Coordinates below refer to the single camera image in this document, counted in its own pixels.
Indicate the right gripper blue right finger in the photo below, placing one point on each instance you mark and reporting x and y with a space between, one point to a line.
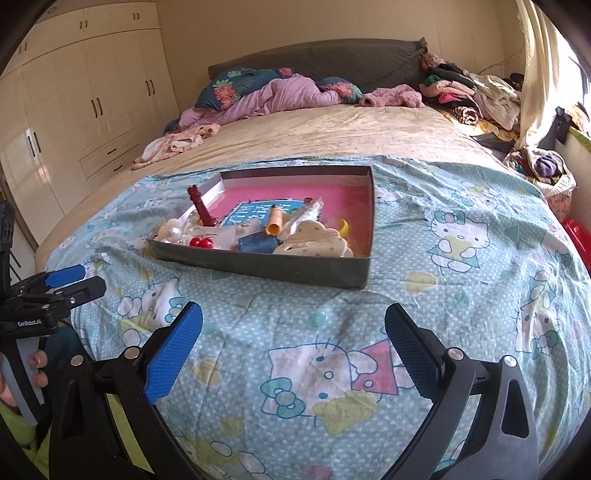
502 440

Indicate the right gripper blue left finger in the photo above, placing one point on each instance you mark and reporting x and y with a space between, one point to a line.
106 423

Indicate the white clear hair claw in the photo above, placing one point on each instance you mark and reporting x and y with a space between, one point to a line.
174 231

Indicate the red bead earrings card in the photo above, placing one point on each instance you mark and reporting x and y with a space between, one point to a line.
203 242

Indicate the small blue box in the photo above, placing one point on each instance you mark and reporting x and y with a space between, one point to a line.
258 242

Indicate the small clear jewelry bag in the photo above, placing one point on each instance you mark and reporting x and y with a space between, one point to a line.
311 210

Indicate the green sleeve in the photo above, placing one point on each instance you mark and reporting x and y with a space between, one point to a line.
38 451

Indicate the Hello Kitty blue sheet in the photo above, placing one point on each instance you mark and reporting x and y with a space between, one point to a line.
295 381

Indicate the peach crumpled garment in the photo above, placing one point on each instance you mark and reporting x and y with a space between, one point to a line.
173 144

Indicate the cream wardrobe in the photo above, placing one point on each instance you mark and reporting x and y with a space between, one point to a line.
85 90

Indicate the yellow rings in bag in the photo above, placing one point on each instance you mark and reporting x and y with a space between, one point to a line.
341 226

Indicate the basket of clothes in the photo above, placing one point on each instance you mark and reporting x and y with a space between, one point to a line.
547 170

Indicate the pink book blue label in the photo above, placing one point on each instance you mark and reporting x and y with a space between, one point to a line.
353 203

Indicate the grey cardboard box tray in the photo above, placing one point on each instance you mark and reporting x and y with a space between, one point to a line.
345 273

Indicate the floral dark blue pillow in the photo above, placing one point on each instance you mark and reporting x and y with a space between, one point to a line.
230 86

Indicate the beige bed cover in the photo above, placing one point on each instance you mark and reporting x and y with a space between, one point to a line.
336 131

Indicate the purple crumpled quilt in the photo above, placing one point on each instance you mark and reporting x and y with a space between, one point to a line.
294 93

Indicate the pile of clothes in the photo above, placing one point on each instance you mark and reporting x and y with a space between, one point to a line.
486 104

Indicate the pink fuzzy garment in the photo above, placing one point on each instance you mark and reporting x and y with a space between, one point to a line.
400 96

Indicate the cream curtain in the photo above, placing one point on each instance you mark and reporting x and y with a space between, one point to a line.
551 78

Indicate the dark grey headboard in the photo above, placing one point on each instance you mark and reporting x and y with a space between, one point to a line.
367 62

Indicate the maroon leather strap watch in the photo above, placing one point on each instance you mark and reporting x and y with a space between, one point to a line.
205 217

